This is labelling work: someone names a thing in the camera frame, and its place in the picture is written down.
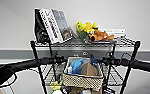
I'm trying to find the pale basket with dark spots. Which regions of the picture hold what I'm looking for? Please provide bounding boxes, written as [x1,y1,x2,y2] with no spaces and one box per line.
[61,56,106,91]

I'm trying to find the dark blue plush toy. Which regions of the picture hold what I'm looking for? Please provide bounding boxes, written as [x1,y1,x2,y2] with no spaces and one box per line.
[88,54,103,67]

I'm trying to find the light blue plush toy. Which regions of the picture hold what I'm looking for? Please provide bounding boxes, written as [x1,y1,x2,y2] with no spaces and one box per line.
[67,58,86,75]

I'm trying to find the brown cardboard box with print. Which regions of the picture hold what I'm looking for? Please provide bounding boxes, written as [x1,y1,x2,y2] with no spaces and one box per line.
[80,62,101,77]

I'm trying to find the orange plush toy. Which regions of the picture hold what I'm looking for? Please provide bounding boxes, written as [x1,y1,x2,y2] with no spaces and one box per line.
[87,28,116,43]

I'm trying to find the flat white box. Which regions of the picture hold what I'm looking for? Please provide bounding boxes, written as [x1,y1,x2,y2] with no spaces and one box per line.
[102,28,127,38]

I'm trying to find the tall black pouch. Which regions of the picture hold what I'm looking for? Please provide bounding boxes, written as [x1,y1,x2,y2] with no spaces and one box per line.
[33,8,54,44]

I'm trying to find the white printed box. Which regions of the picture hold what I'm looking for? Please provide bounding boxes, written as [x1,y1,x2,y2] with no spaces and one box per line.
[39,8,65,44]

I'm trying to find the brown cardboard carton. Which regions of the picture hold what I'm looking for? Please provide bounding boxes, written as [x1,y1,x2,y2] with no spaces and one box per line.
[69,87,104,94]

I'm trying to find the grey printed box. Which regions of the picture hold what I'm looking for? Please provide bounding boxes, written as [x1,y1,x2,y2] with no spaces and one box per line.
[51,8,75,42]

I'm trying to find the white wall outlet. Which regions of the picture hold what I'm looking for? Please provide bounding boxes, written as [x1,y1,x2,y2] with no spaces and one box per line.
[73,51,80,58]

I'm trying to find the black wire shelf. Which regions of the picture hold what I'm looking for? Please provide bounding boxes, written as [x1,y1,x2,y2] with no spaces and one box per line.
[29,35,142,94]

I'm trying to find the round white wall socket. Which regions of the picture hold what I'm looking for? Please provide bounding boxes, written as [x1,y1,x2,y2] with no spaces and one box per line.
[82,51,89,57]

